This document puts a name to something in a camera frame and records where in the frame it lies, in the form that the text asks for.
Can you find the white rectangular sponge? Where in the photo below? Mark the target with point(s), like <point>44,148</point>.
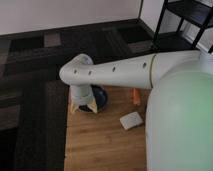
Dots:
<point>131,120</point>

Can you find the black metal shelf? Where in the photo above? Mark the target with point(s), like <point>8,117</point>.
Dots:
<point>192,11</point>

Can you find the orange object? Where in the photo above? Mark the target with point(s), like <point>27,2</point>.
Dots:
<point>136,97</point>

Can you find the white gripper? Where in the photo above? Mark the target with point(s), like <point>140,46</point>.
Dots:
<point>82,94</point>

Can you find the dark ceramic bowl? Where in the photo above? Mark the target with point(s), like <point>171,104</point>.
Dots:
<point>101,97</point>

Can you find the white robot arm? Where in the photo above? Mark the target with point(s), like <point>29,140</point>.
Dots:
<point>179,114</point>

